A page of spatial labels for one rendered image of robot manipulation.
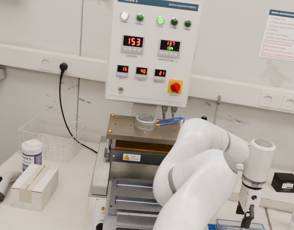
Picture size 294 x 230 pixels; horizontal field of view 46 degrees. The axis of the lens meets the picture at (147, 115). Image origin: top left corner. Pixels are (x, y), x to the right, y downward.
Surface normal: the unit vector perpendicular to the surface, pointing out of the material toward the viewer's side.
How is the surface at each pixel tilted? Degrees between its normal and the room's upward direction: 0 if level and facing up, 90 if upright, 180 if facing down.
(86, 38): 90
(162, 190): 77
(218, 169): 43
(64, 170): 0
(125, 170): 0
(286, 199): 0
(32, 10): 90
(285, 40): 90
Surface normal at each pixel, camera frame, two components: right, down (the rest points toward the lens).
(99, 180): 0.11, -0.46
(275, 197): 0.12, -0.92
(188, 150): 0.19, 0.20
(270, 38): -0.17, 0.35
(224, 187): 0.40, 0.02
